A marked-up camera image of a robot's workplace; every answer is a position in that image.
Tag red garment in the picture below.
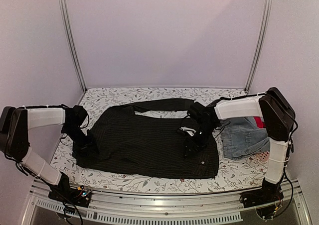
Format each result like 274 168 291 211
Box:
254 117 266 128

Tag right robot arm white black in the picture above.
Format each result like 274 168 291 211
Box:
184 87 298 203

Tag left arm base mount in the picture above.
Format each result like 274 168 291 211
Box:
48 186 92 208

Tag front aluminium rail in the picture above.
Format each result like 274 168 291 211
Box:
21 180 313 225

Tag light blue denim jeans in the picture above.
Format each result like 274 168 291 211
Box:
221 116 270 160

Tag aluminium frame post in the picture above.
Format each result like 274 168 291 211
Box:
245 0 272 93
58 0 87 92

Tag pink perforated laundry basket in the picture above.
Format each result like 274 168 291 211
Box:
254 151 270 162

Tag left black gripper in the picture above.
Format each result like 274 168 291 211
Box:
62 124 100 158

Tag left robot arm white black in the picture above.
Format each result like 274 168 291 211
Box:
0 105 98 202

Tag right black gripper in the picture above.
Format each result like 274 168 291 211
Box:
183 121 219 158

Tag right aluminium frame post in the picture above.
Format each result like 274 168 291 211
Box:
245 0 272 93

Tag black pinstriped shirt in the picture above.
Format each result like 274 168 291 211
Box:
75 99 219 179

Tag floral patterned table mat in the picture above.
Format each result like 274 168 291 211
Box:
50 88 268 194

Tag left aluminium frame post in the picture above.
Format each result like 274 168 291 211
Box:
58 0 87 92

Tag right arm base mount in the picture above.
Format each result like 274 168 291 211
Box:
239 187 284 220

